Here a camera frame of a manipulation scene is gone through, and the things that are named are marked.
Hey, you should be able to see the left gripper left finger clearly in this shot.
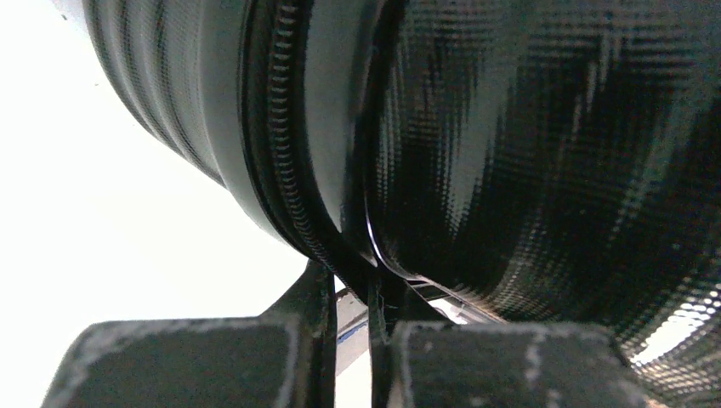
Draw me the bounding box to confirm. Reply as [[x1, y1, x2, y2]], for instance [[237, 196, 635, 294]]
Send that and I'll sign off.
[[43, 262, 337, 407]]

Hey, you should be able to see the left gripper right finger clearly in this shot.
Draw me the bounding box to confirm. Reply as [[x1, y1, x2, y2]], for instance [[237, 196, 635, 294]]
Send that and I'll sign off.
[[367, 276, 648, 407]]

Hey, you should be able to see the black ribbed hard-shell suitcase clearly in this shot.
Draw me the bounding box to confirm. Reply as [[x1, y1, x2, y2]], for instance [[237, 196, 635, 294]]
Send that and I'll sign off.
[[80, 1, 720, 407]]

